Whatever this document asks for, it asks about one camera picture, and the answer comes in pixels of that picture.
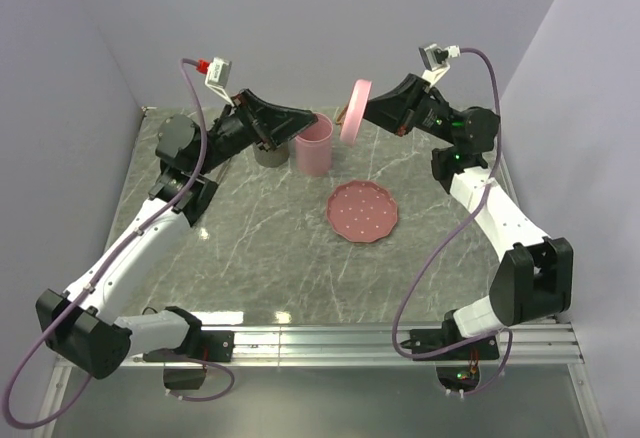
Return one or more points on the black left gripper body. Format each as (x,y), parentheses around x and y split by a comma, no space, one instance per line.
(235,133)

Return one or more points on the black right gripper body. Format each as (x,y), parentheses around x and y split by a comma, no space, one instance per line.
(434,116)

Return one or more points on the pink round lid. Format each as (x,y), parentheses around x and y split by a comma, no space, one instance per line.
(351,117)

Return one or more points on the metal tongs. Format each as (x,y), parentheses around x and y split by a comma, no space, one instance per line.
(222,170)

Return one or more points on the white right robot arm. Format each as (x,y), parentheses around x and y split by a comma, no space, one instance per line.
(535,274)

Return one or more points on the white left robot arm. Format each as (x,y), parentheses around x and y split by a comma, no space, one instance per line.
(85,324)

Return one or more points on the grey lunch box cup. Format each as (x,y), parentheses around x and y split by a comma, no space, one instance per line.
(271,158)

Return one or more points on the pink lunch box cup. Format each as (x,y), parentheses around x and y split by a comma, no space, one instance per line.
(313,147)

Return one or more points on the pink dotted plate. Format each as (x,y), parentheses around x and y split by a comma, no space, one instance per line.
(362,211)

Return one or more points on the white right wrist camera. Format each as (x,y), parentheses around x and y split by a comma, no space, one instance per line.
(436,60)

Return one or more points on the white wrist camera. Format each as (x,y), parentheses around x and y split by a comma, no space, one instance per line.
(436,60)
(217,77)

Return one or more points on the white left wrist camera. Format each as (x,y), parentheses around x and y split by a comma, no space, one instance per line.
(217,77)

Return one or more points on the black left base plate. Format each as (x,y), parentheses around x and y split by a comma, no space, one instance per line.
(211,346)

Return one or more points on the aluminium mounting rail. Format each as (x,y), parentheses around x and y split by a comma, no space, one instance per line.
(363,345)

